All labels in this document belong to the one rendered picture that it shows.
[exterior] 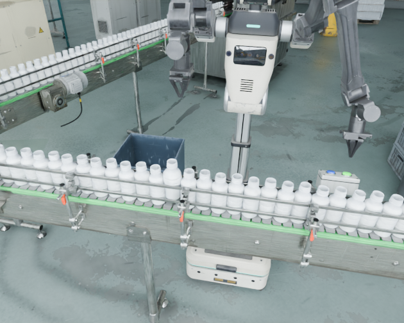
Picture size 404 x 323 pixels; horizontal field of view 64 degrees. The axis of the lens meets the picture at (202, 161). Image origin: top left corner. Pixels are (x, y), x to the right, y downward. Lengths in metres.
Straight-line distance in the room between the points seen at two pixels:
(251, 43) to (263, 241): 0.85
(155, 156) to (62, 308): 1.09
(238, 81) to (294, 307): 1.42
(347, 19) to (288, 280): 1.70
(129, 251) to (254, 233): 1.36
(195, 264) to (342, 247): 1.04
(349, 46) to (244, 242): 0.78
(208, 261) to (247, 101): 1.00
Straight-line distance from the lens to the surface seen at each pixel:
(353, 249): 1.32
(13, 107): 2.39
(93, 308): 2.24
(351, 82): 1.25
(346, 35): 1.15
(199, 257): 2.06
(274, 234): 1.25
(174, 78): 1.11
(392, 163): 3.73
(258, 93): 1.59
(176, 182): 1.17
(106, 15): 7.00
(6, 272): 2.61
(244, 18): 1.58
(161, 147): 1.83
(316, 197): 1.18
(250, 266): 2.05
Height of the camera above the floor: 1.86
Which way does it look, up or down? 35 degrees down
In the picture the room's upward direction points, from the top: 1 degrees clockwise
